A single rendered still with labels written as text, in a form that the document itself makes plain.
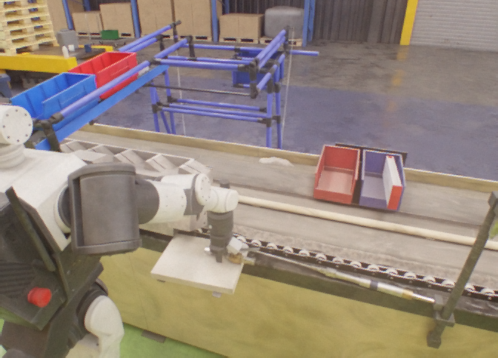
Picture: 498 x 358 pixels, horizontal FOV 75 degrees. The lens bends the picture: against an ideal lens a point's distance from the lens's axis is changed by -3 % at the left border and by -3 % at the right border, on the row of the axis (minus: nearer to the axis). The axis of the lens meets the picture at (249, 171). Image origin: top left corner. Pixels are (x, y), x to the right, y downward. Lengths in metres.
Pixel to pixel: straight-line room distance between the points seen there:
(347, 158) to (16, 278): 1.58
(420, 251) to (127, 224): 1.19
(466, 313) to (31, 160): 1.29
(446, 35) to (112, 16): 10.17
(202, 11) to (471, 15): 7.49
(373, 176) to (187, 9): 9.63
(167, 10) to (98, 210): 10.88
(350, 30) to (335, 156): 9.58
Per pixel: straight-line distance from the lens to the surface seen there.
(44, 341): 0.88
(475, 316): 1.37
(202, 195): 0.82
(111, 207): 0.58
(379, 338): 1.47
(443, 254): 1.55
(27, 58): 6.70
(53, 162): 0.71
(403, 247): 1.51
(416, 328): 1.41
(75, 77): 1.65
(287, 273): 1.28
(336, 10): 11.31
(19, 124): 0.70
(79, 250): 0.63
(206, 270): 1.24
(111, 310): 0.99
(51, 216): 0.66
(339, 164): 1.91
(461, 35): 11.56
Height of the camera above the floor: 1.69
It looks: 30 degrees down
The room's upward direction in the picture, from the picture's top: straight up
